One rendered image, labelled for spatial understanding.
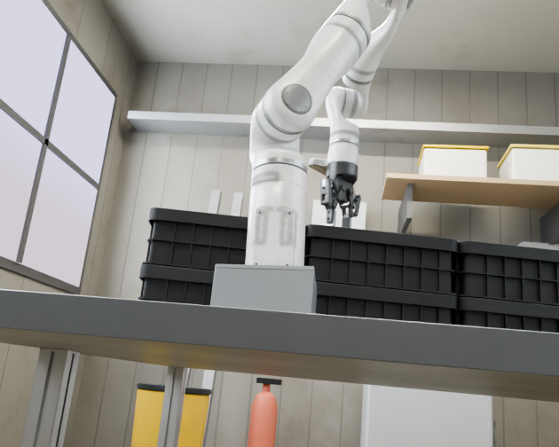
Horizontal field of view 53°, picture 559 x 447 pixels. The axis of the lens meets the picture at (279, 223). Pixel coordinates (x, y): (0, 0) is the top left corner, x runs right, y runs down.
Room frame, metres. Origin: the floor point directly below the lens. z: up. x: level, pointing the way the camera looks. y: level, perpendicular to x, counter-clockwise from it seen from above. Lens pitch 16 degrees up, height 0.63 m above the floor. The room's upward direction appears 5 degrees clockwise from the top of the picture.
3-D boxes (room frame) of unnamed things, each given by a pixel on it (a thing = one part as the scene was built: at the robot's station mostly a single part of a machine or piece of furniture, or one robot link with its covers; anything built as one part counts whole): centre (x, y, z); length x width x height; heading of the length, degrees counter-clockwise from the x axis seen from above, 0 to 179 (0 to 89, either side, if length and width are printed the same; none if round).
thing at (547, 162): (3.25, -1.58, 2.03); 0.44 x 0.37 x 0.24; 83
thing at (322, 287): (1.24, -0.19, 0.76); 0.40 x 0.30 x 0.12; 3
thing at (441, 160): (3.32, -1.05, 2.02); 0.40 x 0.33 x 0.22; 83
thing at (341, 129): (1.26, -0.13, 1.27); 0.09 x 0.07 x 0.15; 100
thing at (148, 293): (1.23, 0.11, 0.76); 0.40 x 0.30 x 0.12; 3
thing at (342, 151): (1.27, -0.12, 1.17); 0.11 x 0.09 x 0.06; 47
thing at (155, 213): (1.23, 0.11, 0.92); 0.40 x 0.30 x 0.02; 3
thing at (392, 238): (1.24, -0.19, 0.92); 0.40 x 0.30 x 0.02; 3
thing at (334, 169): (1.26, -0.14, 1.10); 0.08 x 0.08 x 0.09
